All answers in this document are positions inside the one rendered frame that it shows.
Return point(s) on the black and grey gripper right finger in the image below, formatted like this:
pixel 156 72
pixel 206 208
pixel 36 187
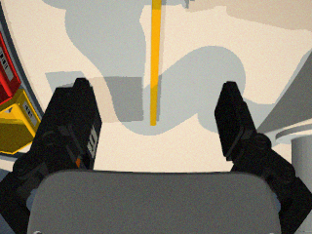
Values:
pixel 241 143

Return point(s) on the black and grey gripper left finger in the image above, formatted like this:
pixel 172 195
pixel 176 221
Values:
pixel 71 134

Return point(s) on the yellow vertical bar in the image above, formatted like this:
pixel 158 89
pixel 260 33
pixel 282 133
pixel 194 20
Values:
pixel 155 43

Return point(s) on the dark grey metal shelf rack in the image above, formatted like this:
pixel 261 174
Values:
pixel 24 82

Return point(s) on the red bin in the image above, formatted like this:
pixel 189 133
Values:
pixel 8 75

